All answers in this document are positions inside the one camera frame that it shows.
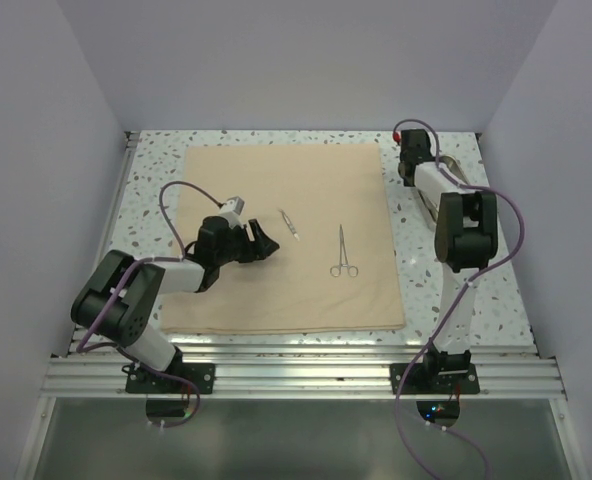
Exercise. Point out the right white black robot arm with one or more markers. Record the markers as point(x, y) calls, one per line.
point(465, 241)

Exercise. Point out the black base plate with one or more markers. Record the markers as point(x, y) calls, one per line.
point(180, 378)
point(420, 382)

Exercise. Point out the beige cloth wrap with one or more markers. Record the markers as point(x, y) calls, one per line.
point(319, 187)

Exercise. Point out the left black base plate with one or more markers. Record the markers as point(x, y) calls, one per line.
point(180, 378)

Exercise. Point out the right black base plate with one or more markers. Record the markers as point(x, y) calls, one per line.
point(420, 382)

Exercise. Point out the curved tip steel tweezers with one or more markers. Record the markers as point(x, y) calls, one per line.
point(290, 225)

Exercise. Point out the stainless steel tray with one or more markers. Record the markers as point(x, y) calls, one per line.
point(431, 181)

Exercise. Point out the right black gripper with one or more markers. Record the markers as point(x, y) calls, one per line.
point(429, 153)

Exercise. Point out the steel hemostat clamp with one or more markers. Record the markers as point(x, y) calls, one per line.
point(343, 264)

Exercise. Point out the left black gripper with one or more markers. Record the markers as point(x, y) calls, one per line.
point(259, 237)

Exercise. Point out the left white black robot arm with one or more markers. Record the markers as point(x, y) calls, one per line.
point(117, 301)

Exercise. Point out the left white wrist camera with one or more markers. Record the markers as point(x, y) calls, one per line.
point(231, 211)

